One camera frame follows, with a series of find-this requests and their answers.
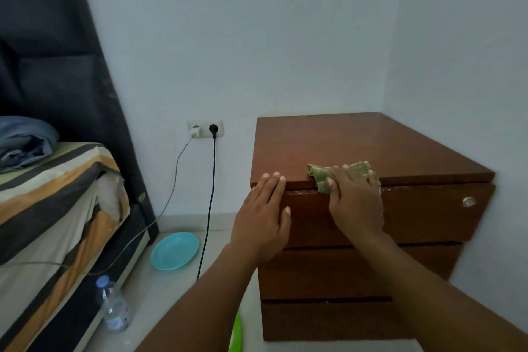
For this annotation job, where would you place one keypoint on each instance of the bright green plastic plate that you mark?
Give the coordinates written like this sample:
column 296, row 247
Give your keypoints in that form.
column 237, row 335

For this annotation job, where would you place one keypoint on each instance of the white wall socket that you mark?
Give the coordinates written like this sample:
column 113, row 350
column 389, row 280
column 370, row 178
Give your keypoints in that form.
column 204, row 125

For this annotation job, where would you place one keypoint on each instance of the white charger adapter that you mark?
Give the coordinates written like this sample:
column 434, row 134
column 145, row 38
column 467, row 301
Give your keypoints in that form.
column 195, row 132

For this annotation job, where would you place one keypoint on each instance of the person's right hand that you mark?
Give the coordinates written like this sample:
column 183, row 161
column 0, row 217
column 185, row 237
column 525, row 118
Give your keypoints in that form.
column 357, row 207

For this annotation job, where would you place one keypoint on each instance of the clear plastic water bottle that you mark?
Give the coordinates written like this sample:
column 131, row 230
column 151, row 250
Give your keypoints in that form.
column 113, row 310

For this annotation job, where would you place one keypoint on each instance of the person's left hand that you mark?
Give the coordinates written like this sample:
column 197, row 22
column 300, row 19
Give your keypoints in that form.
column 260, row 224

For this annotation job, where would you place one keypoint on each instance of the light blue plastic plate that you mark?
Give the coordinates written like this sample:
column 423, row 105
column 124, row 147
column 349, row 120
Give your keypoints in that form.
column 174, row 252

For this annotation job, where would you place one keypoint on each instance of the person's right forearm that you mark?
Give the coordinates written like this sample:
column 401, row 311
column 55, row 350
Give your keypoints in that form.
column 433, row 306

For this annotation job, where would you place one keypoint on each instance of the silver drawer lock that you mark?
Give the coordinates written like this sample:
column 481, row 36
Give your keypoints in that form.
column 468, row 201

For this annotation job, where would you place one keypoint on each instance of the green striped cleaning cloth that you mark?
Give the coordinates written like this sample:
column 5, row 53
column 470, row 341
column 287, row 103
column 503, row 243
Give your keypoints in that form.
column 319, row 174

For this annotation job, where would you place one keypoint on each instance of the blue-grey folded blanket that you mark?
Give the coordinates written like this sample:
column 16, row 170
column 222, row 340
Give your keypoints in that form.
column 24, row 141

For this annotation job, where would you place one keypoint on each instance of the person's left forearm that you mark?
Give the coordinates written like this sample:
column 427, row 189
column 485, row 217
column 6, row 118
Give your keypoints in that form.
column 202, row 310

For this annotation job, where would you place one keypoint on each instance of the brown wooden drawer cabinet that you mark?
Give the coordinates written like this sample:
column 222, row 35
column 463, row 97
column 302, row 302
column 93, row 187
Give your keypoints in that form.
column 350, row 137

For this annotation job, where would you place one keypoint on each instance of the brown wooden drawer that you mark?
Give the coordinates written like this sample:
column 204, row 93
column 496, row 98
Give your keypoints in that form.
column 321, row 323
column 321, row 273

